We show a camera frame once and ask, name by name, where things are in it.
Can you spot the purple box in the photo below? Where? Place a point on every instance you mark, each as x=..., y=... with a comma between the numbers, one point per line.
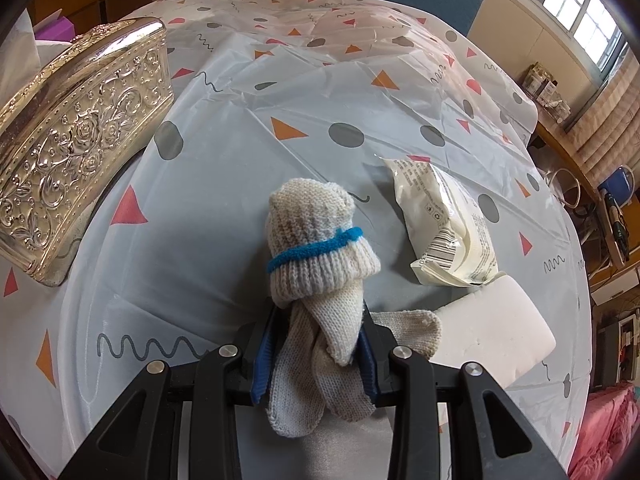
x=55, y=30

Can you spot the white plastic packet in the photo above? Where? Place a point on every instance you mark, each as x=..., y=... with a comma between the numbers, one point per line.
x=445, y=220

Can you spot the blue plastic container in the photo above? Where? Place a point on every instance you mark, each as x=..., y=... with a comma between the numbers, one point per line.
x=617, y=182

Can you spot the white knit gloves blue band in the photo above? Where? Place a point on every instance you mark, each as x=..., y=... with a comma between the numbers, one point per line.
x=310, y=240

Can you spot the pink cloth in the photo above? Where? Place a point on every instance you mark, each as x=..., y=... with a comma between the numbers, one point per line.
x=610, y=435

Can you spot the checked curtain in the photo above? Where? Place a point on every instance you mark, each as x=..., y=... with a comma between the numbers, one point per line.
x=610, y=120

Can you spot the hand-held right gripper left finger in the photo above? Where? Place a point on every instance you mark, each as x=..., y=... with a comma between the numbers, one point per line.
x=261, y=365

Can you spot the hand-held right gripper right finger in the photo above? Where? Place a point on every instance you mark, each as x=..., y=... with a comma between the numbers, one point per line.
x=367, y=370

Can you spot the white tissue paper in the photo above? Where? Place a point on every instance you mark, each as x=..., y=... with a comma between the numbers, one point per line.
x=20, y=60

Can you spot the wooden desk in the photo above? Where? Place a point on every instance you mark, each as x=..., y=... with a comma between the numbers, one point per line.
x=565, y=160

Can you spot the printed plastic tablecloth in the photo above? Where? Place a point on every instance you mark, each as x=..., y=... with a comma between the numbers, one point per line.
x=300, y=85

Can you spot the golden ornate box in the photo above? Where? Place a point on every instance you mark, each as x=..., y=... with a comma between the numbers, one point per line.
x=85, y=145

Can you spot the white foam block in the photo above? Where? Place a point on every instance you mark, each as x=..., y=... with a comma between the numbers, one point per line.
x=500, y=330

